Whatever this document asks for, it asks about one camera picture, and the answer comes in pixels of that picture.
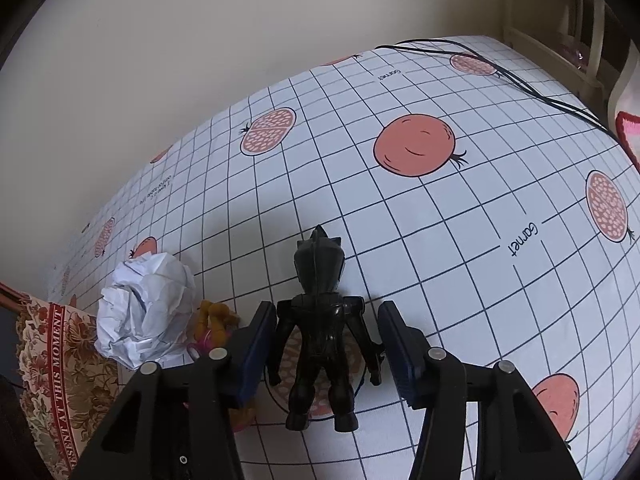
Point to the small orange pink doll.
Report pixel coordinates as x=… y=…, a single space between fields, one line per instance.
x=215 y=320

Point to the cream desktop shelf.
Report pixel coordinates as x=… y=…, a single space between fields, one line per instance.
x=535 y=45

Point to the desktop with checked fruit cloth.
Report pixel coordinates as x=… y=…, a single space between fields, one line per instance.
x=450 y=260

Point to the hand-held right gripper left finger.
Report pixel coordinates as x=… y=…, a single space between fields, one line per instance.
x=255 y=355

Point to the patterned brown red cloth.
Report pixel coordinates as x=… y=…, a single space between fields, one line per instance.
x=60 y=360

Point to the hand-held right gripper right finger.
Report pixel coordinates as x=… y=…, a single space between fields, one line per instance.
x=397 y=360

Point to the black action figure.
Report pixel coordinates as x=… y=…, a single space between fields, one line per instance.
x=320 y=330

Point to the crumpled white paper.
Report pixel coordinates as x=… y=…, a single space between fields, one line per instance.
x=145 y=305

